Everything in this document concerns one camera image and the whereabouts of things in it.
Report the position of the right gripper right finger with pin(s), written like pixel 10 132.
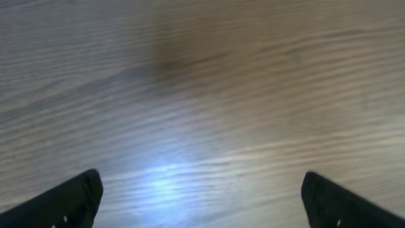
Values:
pixel 335 204

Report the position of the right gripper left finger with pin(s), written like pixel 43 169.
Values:
pixel 68 199

